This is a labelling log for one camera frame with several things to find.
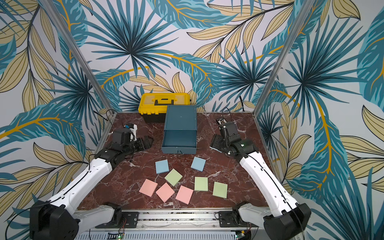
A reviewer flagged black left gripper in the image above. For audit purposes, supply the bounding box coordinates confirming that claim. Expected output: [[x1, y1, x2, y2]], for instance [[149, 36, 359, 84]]
[[123, 134, 154, 157]]

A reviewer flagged right aluminium corner post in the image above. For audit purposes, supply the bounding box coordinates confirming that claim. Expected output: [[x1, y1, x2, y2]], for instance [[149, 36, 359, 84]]
[[253, 1, 315, 118]]

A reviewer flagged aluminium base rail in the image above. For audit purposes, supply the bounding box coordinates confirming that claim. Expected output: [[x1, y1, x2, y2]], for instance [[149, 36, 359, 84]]
[[76, 208, 269, 240]]

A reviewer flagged aluminium corner post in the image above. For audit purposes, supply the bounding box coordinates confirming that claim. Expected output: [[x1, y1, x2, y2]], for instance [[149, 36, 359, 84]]
[[40, 0, 112, 110], [253, 1, 315, 118]]

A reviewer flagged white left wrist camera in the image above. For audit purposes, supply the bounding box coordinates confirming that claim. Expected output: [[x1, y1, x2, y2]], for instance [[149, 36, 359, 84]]
[[125, 123, 138, 141]]

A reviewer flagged left aluminium corner post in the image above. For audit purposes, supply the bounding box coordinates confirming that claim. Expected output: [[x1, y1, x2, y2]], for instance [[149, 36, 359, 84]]
[[40, 0, 112, 110]]

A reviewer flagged blue sticky note pad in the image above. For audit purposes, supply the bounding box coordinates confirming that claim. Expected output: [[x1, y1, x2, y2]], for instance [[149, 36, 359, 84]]
[[155, 160, 169, 174], [191, 157, 206, 172]]

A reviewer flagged yellow black toolbox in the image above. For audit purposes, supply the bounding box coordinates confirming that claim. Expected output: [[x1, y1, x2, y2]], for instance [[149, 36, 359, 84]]
[[138, 93, 191, 124]]

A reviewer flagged teal top drawer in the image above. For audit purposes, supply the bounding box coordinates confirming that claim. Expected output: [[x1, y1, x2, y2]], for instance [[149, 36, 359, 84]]
[[162, 130, 197, 155]]

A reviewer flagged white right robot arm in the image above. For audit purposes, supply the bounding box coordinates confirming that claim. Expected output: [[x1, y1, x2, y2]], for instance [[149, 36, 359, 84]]
[[210, 118, 312, 240]]

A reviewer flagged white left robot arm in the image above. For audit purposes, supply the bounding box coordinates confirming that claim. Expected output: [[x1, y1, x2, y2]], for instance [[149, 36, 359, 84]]
[[30, 128, 154, 240]]

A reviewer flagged pink sticky note pad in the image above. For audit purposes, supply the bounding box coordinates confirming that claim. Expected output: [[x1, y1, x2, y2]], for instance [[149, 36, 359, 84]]
[[139, 179, 158, 197], [156, 183, 175, 203], [176, 186, 194, 205]]

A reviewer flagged teal drawer cabinet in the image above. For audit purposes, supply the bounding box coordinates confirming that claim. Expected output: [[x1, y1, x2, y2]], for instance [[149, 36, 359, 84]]
[[164, 105, 197, 142]]

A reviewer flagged green sticky note pad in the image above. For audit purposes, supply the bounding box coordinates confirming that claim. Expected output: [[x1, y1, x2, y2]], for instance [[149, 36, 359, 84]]
[[165, 169, 183, 187], [194, 177, 209, 192], [213, 182, 228, 199]]

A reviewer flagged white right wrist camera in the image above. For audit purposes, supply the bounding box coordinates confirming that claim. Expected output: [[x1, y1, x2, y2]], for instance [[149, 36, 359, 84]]
[[216, 117, 227, 125]]

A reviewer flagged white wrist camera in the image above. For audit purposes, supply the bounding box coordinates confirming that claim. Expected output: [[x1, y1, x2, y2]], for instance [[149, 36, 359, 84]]
[[125, 123, 138, 141], [216, 117, 227, 125]]

